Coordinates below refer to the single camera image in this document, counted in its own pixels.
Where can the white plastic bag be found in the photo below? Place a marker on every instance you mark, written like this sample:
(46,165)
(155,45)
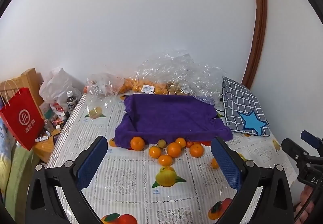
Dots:
(58,82)

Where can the pile of small boxes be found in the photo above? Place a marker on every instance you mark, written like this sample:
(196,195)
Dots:
(54,117)

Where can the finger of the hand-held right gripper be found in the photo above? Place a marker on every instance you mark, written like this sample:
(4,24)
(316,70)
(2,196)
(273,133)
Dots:
(291,147)
(310,138)

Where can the grey checked cloth with star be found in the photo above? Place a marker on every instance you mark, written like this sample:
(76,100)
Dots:
(239,102)

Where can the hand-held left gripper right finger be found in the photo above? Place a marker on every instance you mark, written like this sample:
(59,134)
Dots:
(225,163)

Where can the person's right hand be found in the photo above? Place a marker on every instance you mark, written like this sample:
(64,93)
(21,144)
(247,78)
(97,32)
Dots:
(305,193)

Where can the crumpled clear plastic bag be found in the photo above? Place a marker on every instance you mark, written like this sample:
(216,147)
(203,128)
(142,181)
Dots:
(181,67)

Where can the red paper bag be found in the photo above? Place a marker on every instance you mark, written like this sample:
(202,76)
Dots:
(22,123)

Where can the wooden chair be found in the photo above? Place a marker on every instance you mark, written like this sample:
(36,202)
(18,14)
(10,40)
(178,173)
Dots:
(31,77)

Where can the small yellow fruit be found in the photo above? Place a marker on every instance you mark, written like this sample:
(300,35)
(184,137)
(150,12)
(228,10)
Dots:
(162,143)

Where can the clear bag of yellow fruits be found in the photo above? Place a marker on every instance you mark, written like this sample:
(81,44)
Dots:
(178,88)

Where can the plastic bottle with white cap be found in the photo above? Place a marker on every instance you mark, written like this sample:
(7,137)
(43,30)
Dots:
(71,102)

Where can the large orange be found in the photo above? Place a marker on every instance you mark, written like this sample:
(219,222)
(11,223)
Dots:
(137,143)
(174,149)

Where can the fruit printed tablecloth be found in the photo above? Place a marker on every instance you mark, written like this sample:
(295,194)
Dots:
(131,178)

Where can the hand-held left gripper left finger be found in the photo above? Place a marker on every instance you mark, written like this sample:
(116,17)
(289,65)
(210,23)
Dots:
(92,160)

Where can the pastel printed blanket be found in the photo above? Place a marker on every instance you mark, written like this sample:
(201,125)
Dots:
(15,168)

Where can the purple towel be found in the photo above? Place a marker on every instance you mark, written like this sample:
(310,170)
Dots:
(166,117)

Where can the brown wooden door frame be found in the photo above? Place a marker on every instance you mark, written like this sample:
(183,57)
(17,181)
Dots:
(260,11)

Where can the clear bag of oranges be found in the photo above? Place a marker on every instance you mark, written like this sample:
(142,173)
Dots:
(131,85)

